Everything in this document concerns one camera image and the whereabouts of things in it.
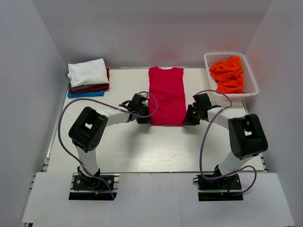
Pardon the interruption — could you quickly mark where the crimson red t-shirt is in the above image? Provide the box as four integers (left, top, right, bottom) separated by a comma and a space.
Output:
148, 67, 187, 126

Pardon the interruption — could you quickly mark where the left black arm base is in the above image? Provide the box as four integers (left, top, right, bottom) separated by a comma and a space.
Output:
69, 173, 119, 201

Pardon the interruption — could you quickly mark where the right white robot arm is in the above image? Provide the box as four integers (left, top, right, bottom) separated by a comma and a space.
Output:
182, 89, 268, 189

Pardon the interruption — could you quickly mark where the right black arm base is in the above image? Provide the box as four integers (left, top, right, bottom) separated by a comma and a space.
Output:
193, 175, 243, 201

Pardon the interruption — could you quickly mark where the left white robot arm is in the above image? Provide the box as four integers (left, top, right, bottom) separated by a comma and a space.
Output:
69, 93, 151, 189

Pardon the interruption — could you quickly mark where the blue folded t-shirt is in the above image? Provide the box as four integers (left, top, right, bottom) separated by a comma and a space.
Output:
67, 90, 105, 98

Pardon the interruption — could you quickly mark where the orange t-shirt in basket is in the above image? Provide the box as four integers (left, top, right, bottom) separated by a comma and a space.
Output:
209, 56, 246, 94

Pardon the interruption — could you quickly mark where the white plastic perforated basket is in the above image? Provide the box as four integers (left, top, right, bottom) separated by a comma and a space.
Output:
204, 52, 258, 101

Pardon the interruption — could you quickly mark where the white folded t-shirt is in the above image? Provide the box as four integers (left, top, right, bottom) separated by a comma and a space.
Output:
67, 58, 109, 87

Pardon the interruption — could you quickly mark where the grey folded t-shirt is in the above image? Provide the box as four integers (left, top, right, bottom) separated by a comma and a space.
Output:
69, 84, 109, 91

